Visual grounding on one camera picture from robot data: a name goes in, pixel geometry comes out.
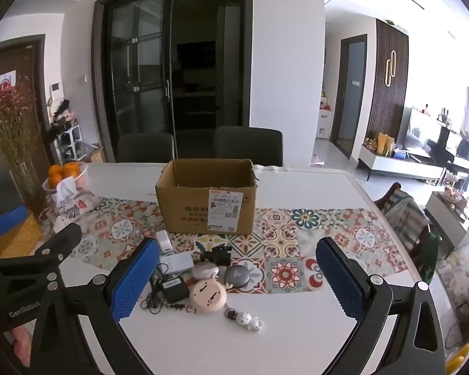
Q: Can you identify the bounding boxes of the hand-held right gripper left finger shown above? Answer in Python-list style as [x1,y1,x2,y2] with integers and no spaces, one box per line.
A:
[31,237,161,375]

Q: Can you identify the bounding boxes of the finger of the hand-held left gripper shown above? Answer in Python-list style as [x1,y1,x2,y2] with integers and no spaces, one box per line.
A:
[0,205,29,258]
[0,222,83,282]

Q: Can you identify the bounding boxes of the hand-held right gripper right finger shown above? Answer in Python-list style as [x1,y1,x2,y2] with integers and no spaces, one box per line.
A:
[316,237,447,375]

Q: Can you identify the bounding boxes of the white charger plug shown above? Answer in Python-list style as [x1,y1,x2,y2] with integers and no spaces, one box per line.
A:
[156,230,172,254]

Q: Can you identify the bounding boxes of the silver oval case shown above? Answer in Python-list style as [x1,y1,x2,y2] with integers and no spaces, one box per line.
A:
[191,262,219,281]

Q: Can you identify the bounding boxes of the brown cardboard box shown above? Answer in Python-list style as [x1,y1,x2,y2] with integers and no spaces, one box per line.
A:
[155,159,257,236]

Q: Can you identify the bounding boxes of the yellow woven box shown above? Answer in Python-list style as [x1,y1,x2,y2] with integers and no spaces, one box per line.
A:
[0,213,43,259]

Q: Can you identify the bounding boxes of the glass vase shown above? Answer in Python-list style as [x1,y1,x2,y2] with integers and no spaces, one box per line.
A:
[8,162,43,215]

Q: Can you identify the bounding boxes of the floral fabric tissue box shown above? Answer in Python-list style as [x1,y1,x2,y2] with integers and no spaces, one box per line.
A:
[53,177,102,224]

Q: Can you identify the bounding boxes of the pink clothing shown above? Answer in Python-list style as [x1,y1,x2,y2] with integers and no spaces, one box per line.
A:
[6,318,34,346]

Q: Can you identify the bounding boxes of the white USB hub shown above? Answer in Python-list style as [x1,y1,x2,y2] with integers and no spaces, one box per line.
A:
[159,252,194,274]

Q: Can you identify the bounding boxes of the patterned floral tablecloth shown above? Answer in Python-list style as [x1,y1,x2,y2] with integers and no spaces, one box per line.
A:
[43,162,431,375]

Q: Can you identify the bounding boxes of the white fruit basket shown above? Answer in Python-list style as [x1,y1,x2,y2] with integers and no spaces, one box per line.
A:
[43,163,90,194]

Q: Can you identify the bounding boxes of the pink round device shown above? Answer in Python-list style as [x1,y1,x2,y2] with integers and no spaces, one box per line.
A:
[189,279,228,314]

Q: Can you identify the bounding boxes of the black bike light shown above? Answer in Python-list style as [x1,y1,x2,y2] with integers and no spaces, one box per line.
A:
[200,247,231,268]

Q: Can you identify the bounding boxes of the striped cloth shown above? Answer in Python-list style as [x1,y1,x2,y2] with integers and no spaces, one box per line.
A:
[383,189,431,251]

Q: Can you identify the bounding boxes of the wooden chair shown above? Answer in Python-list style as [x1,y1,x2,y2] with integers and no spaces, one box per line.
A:
[374,182,432,258]

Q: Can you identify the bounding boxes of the green bag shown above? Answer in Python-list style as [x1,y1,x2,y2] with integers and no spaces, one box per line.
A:
[417,234,441,283]

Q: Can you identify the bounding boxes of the dried flower bouquet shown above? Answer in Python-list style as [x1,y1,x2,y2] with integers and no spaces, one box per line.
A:
[0,76,40,168]

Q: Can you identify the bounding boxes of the white shoe rack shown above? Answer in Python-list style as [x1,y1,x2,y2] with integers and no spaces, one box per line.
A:
[49,99,83,165]

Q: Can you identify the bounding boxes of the grey round device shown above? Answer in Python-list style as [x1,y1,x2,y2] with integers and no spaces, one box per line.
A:
[224,264,251,287]

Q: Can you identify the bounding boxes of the white side table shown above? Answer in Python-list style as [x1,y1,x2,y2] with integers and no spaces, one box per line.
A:
[425,191,469,258]

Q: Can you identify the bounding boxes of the dark dining chair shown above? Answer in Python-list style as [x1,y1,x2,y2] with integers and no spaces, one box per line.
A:
[213,126,284,167]
[117,133,176,163]

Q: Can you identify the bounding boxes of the white television cabinet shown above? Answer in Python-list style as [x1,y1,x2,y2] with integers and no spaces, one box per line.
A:
[357,144,469,187]

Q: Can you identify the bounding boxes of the red door paper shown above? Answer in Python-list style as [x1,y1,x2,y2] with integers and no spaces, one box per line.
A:
[0,70,17,97]

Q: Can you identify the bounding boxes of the yellow paper bags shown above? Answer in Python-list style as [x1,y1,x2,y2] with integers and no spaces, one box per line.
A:
[375,133,394,155]

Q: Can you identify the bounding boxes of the white drawer cabinet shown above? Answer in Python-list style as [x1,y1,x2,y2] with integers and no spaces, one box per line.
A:
[316,107,333,140]

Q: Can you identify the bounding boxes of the vase with red flowers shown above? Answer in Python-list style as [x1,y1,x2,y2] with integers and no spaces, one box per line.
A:
[0,35,52,204]

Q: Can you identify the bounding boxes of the television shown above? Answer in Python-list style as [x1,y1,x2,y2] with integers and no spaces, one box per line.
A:
[404,108,469,167]

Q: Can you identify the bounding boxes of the dark room door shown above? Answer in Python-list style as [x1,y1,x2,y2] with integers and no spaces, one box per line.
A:
[330,35,368,159]

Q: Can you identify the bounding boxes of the black sliding glass door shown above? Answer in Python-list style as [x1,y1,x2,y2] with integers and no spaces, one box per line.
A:
[92,0,255,162]

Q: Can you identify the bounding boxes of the black power adapter with cable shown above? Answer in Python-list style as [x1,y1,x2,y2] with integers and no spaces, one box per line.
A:
[141,263,191,315]

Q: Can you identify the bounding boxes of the white figure keychain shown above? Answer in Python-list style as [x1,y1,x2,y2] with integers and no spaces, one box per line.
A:
[224,307,264,331]

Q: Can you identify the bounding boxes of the dark slatted wall panel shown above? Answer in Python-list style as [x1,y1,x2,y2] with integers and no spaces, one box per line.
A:
[365,19,409,153]

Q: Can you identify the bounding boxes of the gold wall ornament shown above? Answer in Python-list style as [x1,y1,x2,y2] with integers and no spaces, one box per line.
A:
[384,50,398,87]

